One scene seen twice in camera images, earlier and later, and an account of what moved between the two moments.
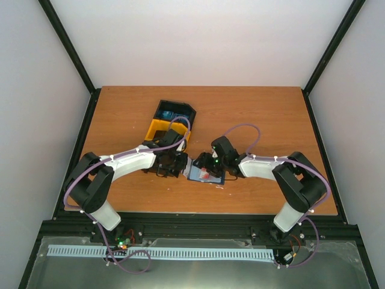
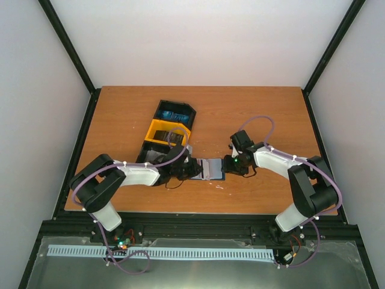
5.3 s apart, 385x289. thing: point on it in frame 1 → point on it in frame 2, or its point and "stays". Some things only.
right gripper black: [203, 159] → [228, 168]
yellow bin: [159, 124] stays
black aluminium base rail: [311, 227] stays
